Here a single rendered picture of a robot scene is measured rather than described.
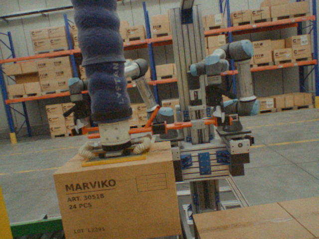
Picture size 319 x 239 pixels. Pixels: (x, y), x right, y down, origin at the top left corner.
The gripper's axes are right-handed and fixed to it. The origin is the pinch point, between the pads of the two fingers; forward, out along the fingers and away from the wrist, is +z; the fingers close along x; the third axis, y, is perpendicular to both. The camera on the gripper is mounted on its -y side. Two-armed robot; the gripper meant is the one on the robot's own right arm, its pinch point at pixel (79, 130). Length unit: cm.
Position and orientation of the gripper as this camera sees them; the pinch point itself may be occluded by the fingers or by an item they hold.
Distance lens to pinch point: 172.2
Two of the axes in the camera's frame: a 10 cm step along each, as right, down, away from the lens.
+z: 1.3, 9.8, 1.4
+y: 9.9, -1.2, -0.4
